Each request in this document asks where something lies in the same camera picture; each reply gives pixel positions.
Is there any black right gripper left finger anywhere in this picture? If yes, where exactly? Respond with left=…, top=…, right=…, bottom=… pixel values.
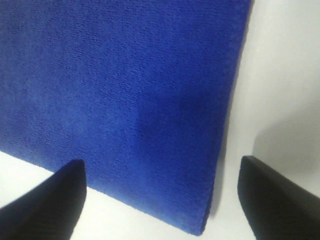
left=0, top=159, right=87, bottom=240

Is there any blue microfiber towel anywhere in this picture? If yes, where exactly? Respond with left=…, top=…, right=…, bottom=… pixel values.
left=0, top=0, right=252, bottom=236

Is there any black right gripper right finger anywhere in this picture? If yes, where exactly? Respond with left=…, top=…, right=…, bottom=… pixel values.
left=237, top=156, right=320, bottom=240

